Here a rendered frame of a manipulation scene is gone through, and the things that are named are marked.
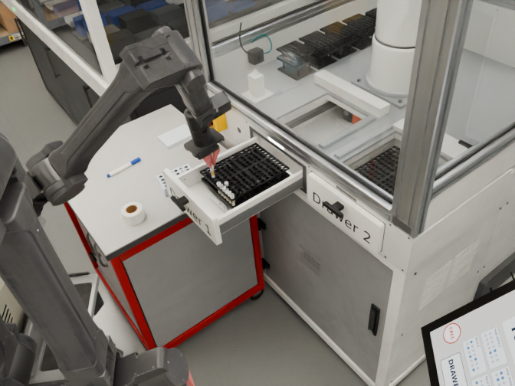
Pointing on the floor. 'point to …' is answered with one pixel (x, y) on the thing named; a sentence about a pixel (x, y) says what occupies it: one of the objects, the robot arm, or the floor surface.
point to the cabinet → (376, 282)
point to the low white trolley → (160, 239)
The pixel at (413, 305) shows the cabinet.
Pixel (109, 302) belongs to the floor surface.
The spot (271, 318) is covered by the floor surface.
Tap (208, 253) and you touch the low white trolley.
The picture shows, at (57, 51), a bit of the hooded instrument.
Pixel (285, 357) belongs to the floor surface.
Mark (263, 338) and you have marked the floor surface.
